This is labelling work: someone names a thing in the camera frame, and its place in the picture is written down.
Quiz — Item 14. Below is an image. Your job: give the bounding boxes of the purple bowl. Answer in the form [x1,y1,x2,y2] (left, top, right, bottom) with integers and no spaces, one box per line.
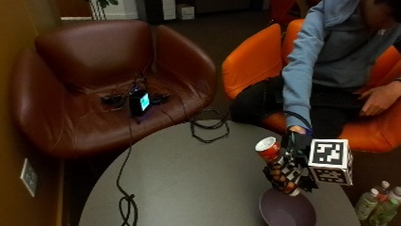
[259,187,318,226]

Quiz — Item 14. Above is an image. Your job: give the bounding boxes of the white marker cube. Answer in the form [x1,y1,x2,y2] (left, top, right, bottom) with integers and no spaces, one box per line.
[306,138,354,186]

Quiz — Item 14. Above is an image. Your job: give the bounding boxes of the person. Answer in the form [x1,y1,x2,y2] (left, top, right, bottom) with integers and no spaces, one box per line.
[228,0,401,140]

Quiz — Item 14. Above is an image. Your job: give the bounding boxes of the clear bottle with green label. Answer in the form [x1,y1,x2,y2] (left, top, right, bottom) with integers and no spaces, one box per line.
[353,187,380,221]

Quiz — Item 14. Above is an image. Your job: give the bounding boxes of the red drink bottle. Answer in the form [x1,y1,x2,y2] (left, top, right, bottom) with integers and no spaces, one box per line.
[373,180,392,202]

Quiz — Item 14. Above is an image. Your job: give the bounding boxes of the green drink bottle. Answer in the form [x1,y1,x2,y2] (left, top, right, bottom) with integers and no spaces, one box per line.
[369,198,401,226]

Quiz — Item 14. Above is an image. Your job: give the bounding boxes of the white-capped bottle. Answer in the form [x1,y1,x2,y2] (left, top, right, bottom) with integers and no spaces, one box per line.
[388,186,401,205]

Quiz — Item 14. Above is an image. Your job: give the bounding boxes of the orange armchair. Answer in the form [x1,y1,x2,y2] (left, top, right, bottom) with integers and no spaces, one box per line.
[221,18,401,154]

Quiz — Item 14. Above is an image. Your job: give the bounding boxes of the black device with lit screen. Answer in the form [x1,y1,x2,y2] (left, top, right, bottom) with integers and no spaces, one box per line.
[128,89,153,118]

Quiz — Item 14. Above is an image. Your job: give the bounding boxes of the small black adapter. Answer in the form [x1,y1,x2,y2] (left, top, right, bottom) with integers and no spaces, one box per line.
[99,93,128,108]

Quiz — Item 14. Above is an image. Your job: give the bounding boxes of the white box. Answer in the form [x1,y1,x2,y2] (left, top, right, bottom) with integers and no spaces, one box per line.
[176,3,197,22]

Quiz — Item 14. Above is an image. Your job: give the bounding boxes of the brown leather armchair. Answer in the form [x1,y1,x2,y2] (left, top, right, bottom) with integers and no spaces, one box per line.
[11,19,219,159]

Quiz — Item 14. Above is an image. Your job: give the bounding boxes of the coiled black cable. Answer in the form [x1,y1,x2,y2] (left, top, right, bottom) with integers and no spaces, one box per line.
[189,107,232,144]

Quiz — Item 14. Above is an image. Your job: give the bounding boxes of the long black cable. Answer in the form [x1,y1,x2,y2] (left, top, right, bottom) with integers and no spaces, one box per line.
[116,114,140,226]

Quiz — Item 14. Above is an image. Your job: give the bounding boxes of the white wall socket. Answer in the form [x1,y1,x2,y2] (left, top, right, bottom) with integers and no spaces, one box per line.
[19,157,39,198]

